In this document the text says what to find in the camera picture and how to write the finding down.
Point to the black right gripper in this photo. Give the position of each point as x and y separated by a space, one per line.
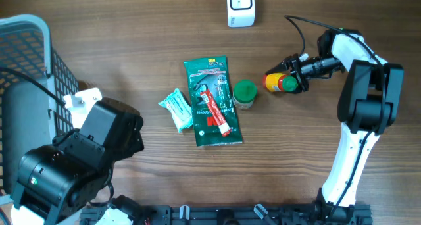
285 64

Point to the red yellow sauce bottle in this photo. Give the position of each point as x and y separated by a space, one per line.
279 82

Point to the green lid jar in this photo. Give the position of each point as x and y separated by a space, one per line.
244 94

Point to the red white toothpaste tube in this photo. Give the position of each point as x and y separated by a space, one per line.
213 107

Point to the green 3M gloves package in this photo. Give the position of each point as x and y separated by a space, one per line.
211 73

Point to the teal wet wipes pack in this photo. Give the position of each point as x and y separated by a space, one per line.
180 110

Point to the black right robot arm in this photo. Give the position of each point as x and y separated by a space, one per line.
368 104

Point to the white barcode scanner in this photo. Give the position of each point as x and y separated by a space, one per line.
240 13

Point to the grey plastic shopping basket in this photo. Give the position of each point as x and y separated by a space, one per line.
34 77

